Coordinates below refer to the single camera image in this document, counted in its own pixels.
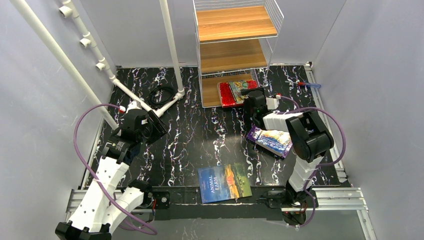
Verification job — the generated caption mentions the red treehouse book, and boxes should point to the red treehouse book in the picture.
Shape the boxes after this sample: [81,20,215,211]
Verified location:
[217,80,258,108]

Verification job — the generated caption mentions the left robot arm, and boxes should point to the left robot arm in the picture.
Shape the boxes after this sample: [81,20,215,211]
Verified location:
[55,106,167,240]

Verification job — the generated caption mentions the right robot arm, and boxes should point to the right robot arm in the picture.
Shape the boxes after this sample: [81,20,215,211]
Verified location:
[241,87,334,192]

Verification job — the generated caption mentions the purple 52-storey treehouse book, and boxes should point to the purple 52-storey treehouse book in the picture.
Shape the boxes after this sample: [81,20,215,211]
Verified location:
[246,125,294,159]

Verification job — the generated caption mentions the blue red pen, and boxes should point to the blue red pen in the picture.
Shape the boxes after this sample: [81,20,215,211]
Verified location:
[285,81,321,89]

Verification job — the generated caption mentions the Animal Farm book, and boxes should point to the Animal Farm book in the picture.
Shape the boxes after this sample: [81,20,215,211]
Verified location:
[198,163,253,204]

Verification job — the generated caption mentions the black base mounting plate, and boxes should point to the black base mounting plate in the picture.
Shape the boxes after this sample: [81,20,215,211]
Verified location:
[134,186,319,225]

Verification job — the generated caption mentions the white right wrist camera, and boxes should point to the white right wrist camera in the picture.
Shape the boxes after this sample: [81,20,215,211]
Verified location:
[265,97,280,111]

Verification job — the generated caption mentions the black coiled cable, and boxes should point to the black coiled cable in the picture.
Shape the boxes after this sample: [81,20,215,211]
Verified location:
[148,86,178,107]

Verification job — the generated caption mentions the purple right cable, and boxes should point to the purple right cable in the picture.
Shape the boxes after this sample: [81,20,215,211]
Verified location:
[278,95,347,228]

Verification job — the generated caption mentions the purple cable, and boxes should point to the purple cable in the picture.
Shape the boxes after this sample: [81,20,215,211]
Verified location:
[278,95,347,228]
[73,103,158,237]

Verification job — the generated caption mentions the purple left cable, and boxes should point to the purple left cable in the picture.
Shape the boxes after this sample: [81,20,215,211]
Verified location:
[73,103,158,237]

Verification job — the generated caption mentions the white wire wooden shelf rack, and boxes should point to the white wire wooden shelf rack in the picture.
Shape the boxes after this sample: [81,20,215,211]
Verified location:
[193,0,284,108]

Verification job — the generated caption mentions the aluminium rail frame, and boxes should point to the aluminium rail frame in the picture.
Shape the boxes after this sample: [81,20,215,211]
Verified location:
[61,62,377,240]

